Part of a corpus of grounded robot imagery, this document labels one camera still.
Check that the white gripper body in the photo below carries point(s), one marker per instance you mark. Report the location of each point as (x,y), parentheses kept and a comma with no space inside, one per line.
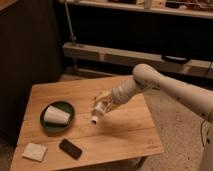
(105,101)

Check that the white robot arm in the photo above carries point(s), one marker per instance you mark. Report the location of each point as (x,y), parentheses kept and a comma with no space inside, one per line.
(196,99)

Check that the clear plastic bottle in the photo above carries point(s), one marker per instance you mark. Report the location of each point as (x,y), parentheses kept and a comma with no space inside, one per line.
(98,111)

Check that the white paper cup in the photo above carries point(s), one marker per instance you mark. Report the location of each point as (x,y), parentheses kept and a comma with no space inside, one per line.
(55,115)

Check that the wooden side table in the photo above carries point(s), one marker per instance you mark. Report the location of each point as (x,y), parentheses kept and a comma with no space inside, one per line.
(125,133)

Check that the black smartphone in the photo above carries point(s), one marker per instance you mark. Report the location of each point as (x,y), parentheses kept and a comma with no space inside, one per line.
(71,149)

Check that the long wooden shelf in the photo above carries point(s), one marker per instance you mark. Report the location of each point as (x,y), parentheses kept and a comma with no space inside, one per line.
(132,58)

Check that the black object on shelf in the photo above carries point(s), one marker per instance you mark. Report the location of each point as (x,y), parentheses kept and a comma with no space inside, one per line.
(173,59)

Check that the metal stand pole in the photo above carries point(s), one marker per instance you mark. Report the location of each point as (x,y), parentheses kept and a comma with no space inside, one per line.
(72,36)

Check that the white square sponge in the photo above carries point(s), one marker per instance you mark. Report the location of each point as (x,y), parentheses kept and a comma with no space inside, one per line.
(34,152)

